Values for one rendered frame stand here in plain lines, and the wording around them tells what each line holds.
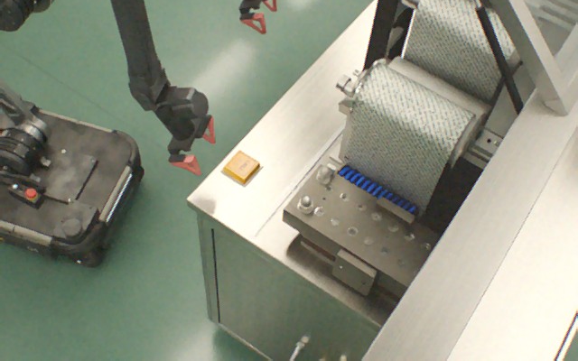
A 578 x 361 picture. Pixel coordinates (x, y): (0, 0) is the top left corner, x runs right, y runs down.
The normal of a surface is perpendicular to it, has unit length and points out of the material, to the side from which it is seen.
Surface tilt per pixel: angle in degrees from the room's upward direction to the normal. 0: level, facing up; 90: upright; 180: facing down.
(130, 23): 90
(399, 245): 0
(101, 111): 0
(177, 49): 0
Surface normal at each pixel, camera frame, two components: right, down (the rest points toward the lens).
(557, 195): 0.06, -0.55
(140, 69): -0.24, 0.69
